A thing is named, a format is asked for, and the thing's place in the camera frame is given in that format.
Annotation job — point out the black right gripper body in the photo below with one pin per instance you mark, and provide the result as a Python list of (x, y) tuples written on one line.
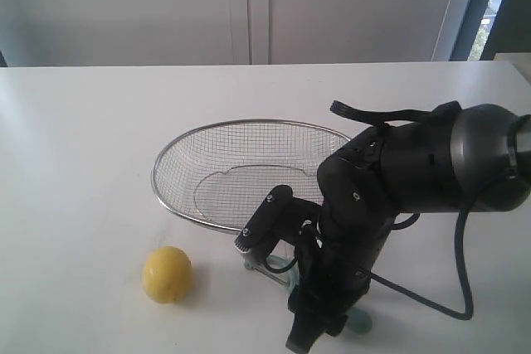
[(335, 256)]

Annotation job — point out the light blue vegetable peeler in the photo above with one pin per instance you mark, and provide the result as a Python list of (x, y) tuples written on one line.
[(359, 321)]

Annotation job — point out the yellow lemon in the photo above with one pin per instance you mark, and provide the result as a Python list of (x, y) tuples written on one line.
[(167, 275)]

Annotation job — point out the oval wire mesh basket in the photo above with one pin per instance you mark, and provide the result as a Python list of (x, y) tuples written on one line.
[(217, 175)]

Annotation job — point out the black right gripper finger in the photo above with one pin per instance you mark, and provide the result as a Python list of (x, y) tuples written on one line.
[(308, 325), (335, 316)]

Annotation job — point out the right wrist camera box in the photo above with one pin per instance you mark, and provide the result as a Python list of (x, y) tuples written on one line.
[(279, 217)]

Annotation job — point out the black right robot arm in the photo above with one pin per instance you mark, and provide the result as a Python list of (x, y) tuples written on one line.
[(404, 164)]

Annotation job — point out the white cabinet doors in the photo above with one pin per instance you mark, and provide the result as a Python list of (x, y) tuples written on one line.
[(218, 32)]

